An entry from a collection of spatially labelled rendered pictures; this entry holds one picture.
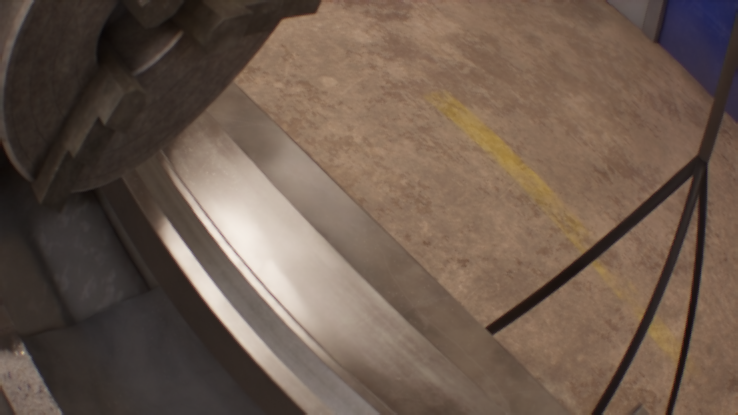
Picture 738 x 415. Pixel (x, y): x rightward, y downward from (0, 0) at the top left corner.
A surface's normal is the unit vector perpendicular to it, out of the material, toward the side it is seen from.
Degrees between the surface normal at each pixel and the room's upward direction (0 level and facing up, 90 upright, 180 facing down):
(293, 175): 0
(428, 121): 0
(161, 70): 90
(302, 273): 0
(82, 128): 56
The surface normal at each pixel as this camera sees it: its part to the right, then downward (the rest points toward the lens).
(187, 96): 0.62, 0.61
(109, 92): -0.47, -0.21
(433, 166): 0.25, -0.75
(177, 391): 0.04, -0.77
